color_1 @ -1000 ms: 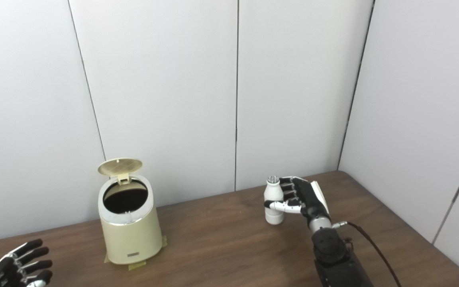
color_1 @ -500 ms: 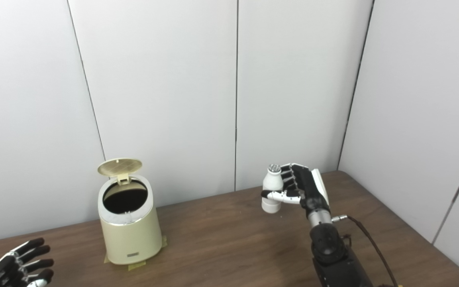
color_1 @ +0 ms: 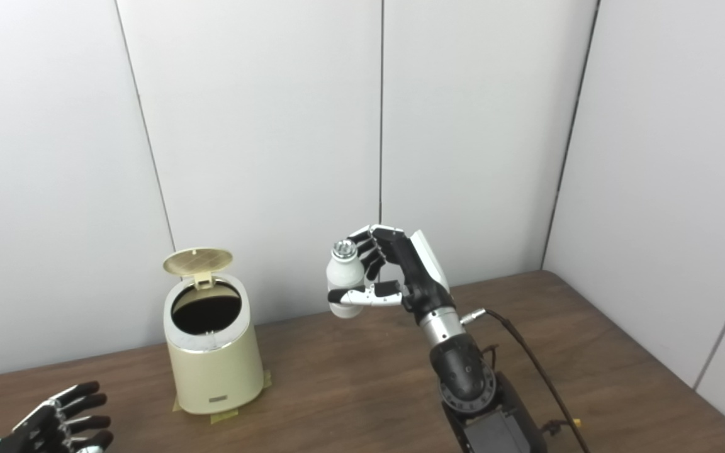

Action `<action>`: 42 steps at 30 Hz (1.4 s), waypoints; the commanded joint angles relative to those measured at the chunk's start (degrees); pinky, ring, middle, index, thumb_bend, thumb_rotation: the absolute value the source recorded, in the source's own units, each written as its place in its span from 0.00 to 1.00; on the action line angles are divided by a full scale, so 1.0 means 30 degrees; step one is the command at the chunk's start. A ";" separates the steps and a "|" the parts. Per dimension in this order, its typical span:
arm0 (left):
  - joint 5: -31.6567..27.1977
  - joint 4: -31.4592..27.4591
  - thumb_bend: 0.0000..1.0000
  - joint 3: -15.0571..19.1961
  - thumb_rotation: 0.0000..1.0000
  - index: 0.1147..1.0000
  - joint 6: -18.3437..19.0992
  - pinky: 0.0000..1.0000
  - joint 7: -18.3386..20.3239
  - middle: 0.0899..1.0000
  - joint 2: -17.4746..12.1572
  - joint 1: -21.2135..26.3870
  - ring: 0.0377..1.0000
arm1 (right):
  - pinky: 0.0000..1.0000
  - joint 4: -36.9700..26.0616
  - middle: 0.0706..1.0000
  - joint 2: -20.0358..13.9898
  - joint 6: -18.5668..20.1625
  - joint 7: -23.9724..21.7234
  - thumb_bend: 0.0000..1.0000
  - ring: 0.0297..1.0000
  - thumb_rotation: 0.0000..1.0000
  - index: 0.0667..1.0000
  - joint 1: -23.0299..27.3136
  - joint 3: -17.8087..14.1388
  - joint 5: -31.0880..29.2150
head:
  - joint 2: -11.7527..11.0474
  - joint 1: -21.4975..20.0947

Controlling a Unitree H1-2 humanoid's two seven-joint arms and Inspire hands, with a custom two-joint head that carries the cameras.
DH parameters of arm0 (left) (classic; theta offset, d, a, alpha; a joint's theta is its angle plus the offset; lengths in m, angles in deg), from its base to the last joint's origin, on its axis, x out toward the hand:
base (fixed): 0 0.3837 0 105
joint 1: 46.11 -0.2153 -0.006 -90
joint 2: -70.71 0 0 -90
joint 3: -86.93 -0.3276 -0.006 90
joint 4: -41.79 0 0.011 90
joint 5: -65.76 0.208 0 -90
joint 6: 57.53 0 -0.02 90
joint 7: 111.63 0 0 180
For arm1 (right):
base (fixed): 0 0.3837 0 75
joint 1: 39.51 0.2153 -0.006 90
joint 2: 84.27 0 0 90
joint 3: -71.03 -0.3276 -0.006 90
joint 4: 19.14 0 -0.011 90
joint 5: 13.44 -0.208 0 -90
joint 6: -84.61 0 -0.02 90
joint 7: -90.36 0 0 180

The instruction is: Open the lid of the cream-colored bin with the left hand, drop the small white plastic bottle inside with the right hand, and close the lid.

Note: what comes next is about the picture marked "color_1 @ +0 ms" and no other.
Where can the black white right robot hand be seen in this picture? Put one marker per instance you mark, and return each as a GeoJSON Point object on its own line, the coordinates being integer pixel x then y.
{"type": "Point", "coordinates": [416, 274]}

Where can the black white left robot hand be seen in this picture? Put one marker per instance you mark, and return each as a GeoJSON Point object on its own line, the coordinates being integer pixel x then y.
{"type": "Point", "coordinates": [48, 431]}

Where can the small white plastic bottle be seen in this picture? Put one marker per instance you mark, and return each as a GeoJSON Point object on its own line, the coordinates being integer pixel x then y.
{"type": "Point", "coordinates": [343, 274]}

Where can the cream-colored bin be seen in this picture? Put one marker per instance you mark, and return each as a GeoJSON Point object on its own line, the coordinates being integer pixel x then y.
{"type": "Point", "coordinates": [218, 371]}

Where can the round cream bin lid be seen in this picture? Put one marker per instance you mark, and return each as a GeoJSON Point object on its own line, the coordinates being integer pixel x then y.
{"type": "Point", "coordinates": [197, 260]}

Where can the yellow masking tape piece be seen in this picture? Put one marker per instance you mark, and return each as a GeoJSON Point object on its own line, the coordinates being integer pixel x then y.
{"type": "Point", "coordinates": [224, 416]}

